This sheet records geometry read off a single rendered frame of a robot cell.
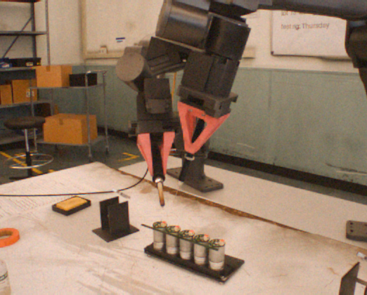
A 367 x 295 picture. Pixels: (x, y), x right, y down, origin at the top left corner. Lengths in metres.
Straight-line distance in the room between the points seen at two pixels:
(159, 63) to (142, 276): 0.33
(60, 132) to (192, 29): 3.66
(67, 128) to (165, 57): 3.53
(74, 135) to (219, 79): 3.54
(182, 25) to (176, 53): 0.06
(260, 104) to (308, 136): 0.56
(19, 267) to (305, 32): 2.95
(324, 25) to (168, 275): 2.82
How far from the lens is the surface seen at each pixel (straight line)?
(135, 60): 0.66
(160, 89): 0.63
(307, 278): 0.62
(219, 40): 0.51
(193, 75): 0.51
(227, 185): 1.00
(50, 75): 4.08
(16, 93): 4.87
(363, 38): 0.64
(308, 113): 3.30
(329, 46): 3.18
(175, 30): 0.49
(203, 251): 0.58
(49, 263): 0.67
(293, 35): 3.32
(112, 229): 0.72
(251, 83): 3.57
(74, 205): 0.86
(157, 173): 0.67
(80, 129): 3.95
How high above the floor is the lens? 1.09
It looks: 14 degrees down
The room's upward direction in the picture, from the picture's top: straight up
